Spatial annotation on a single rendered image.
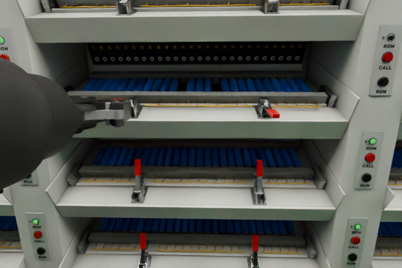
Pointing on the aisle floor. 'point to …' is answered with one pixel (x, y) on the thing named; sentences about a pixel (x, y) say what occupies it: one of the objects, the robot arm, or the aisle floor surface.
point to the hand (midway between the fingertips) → (115, 108)
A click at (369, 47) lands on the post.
